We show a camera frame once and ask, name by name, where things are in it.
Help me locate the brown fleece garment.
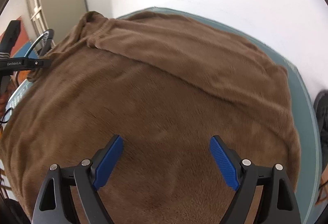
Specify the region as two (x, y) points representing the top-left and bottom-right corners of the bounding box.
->
(1, 12), (300, 223)

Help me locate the person's left hand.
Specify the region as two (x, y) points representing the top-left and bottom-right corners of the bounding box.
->
(0, 92), (8, 117)

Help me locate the green table mat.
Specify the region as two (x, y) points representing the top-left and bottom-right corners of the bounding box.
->
(4, 6), (323, 224)

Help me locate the black jacket on chair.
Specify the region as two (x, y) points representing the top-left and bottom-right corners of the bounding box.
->
(314, 89), (328, 167)

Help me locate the black cable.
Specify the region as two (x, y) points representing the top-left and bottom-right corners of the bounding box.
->
(0, 107), (14, 125)

